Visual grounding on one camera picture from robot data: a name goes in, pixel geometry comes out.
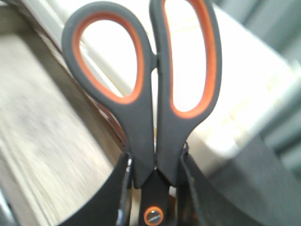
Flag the grey orange scissors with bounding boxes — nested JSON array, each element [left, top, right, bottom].
[[62, 0, 222, 226]]

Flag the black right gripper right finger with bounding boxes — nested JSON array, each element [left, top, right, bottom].
[[176, 144, 261, 226]]

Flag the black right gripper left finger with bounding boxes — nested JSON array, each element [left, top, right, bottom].
[[60, 153, 132, 226]]

